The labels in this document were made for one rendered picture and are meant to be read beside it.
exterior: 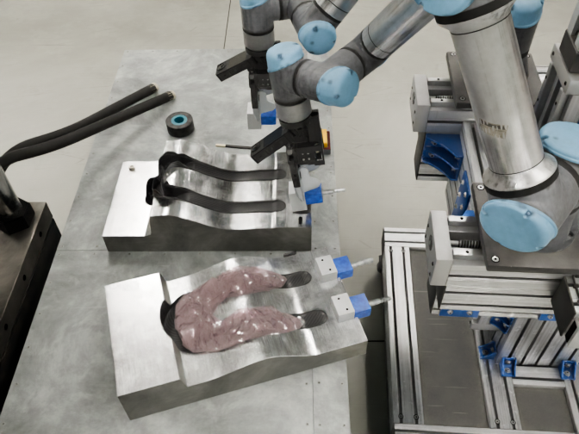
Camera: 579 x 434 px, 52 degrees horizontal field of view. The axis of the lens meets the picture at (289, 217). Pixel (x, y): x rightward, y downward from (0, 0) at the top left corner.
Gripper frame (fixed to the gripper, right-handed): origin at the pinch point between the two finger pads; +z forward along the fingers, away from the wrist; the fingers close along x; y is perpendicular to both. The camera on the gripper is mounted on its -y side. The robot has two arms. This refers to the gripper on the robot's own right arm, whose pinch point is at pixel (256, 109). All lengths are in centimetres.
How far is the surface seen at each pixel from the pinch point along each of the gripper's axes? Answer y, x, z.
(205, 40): -45, 186, 95
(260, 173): 1.5, -17.2, 6.8
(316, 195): 15.5, -30.5, 1.2
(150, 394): -17, -77, 7
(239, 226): -2.8, -35.2, 6.6
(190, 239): -14.7, -36.0, 10.4
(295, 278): 10.4, -47.8, 10.0
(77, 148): -98, 91, 95
